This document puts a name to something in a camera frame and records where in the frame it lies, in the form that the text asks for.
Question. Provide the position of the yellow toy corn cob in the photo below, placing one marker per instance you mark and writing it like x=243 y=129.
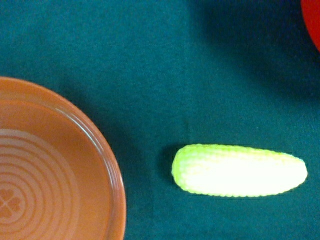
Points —
x=236 y=171

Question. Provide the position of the large red plastic bowl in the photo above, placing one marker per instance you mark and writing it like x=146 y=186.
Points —
x=311 y=16

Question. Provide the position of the orange-red ridged plastic plate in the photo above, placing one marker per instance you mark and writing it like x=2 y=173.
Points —
x=59 y=178

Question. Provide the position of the dark tablecloth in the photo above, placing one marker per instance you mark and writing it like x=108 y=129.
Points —
x=155 y=75

